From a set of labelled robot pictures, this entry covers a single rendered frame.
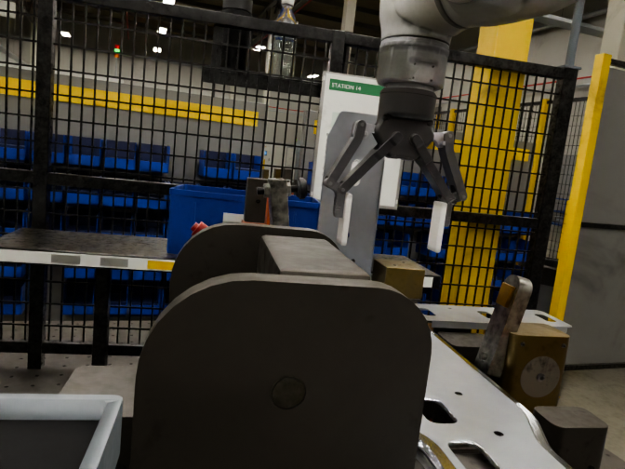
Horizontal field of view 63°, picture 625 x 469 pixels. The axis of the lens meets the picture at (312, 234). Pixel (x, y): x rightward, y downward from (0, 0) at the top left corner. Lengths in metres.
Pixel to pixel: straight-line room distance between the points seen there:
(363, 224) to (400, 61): 0.39
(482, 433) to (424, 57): 0.44
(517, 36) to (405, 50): 0.83
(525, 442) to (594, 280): 3.01
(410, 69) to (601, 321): 3.12
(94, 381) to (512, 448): 0.37
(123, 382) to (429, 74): 0.50
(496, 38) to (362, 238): 0.70
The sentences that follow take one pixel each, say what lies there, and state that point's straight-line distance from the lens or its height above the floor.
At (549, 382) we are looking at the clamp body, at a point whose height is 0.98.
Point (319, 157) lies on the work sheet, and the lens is 1.23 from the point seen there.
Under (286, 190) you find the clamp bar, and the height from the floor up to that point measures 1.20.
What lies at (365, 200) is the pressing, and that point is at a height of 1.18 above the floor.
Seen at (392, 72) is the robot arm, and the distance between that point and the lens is 0.68.
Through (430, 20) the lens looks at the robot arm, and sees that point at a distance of 0.67.
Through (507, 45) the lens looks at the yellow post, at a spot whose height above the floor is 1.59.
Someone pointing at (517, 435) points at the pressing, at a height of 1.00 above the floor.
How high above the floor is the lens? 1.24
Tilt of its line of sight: 8 degrees down
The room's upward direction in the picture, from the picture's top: 6 degrees clockwise
